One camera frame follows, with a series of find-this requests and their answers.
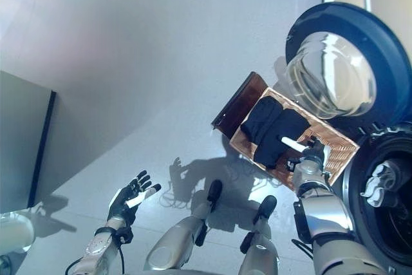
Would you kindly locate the woven wicker laundry basket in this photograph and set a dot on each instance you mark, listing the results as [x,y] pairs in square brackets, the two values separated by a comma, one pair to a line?
[338,156]

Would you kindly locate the black garment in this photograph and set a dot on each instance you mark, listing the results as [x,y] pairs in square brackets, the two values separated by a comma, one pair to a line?
[260,117]
[270,152]

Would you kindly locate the grey board with dark edge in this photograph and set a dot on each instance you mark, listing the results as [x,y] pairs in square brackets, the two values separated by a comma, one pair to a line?
[22,143]

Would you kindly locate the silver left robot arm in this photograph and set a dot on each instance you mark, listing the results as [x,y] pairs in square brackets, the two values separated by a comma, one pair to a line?
[96,249]

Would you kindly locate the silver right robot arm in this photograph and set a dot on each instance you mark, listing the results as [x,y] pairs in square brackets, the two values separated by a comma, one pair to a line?
[325,210]

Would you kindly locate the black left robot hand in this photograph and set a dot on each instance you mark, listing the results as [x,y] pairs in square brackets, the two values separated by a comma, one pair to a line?
[124,204]

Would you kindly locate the silver left robot leg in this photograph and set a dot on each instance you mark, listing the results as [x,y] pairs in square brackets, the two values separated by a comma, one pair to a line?
[174,239]

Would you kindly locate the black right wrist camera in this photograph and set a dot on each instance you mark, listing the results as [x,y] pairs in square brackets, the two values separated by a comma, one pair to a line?
[293,165]

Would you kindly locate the brown glossy curved stand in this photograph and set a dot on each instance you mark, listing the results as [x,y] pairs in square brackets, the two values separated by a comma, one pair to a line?
[244,101]

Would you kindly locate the silver robot leg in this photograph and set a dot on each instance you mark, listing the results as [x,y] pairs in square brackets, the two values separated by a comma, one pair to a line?
[174,239]
[257,252]

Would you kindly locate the grey front-load washing machine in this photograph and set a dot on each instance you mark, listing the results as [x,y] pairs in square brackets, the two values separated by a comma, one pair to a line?
[349,197]

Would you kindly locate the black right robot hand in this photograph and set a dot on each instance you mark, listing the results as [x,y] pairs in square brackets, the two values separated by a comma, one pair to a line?
[315,152]

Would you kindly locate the silver right robot leg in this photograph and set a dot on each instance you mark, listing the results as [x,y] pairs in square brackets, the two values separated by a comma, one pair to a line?
[257,252]

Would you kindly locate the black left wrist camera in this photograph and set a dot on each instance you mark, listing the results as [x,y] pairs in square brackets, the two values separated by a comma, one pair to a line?
[125,235]

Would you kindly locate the white rounded floor object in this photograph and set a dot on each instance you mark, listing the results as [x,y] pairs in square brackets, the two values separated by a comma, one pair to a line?
[16,233]

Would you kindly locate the white garment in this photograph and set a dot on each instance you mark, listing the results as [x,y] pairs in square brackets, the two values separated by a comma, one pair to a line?
[380,185]

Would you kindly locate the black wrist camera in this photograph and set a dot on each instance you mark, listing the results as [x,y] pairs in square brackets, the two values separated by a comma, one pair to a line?
[293,165]
[125,235]

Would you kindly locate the round glass washer door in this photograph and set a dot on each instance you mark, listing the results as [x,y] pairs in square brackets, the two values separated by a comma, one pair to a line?
[338,78]

